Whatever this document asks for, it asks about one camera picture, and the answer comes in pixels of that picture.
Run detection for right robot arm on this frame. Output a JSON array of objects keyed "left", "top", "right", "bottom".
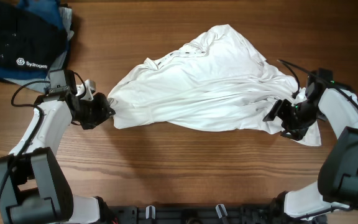
[{"left": 259, "top": 68, "right": 358, "bottom": 223}]

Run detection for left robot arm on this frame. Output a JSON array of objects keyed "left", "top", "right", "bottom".
[{"left": 0, "top": 69, "right": 118, "bottom": 223}]

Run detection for white polo shirt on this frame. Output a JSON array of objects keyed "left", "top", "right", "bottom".
[{"left": 108, "top": 24, "right": 306, "bottom": 134}]

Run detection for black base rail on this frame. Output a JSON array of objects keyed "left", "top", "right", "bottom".
[{"left": 50, "top": 203, "right": 328, "bottom": 224}]

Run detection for blue folded shirt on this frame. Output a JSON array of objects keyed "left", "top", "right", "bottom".
[{"left": 0, "top": 0, "right": 71, "bottom": 80}]

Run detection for black folded shirt with logo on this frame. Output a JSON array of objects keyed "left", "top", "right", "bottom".
[{"left": 0, "top": 0, "right": 68, "bottom": 73}]

